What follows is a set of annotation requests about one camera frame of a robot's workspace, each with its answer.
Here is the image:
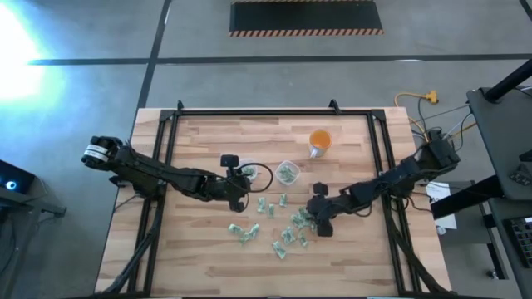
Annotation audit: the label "grey desk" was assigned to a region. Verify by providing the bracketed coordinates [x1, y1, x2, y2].
[465, 85, 532, 299]

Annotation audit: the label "black cable bundle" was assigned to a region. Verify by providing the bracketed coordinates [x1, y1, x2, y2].
[409, 97, 479, 146]

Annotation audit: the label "yellow extension cord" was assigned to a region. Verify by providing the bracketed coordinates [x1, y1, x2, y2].
[393, 90, 440, 146]

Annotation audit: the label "clear plastic container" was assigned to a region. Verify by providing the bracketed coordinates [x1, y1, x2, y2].
[239, 159, 259, 183]
[273, 159, 301, 186]

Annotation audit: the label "white paper sheet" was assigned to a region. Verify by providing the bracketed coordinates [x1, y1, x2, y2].
[426, 181, 458, 232]

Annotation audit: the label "black device blue light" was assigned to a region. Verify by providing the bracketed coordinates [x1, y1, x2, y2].
[0, 159, 37, 194]

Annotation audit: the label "black metal table frame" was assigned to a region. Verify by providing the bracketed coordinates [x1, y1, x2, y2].
[97, 98, 450, 299]

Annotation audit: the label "black desk support bar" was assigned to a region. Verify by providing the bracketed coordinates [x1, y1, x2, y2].
[431, 174, 506, 220]

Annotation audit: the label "small black device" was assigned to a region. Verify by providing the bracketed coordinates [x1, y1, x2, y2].
[509, 163, 532, 188]

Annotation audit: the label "black cart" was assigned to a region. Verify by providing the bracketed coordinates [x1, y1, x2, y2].
[0, 159, 67, 299]

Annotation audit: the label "black mat hazard stripes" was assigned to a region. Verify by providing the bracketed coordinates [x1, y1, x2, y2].
[228, 0, 384, 37]

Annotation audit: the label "black keyboard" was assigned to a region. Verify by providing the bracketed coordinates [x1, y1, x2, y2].
[507, 215, 532, 269]

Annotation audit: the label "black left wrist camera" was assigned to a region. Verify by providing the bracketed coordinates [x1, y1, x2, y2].
[219, 154, 241, 178]

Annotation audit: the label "black pole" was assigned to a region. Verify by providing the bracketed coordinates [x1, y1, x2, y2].
[484, 57, 532, 104]

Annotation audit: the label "black left camera cable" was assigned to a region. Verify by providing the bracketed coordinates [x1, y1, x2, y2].
[239, 162, 274, 194]

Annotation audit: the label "white mug orange inside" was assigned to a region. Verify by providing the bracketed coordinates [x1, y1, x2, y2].
[307, 128, 333, 159]

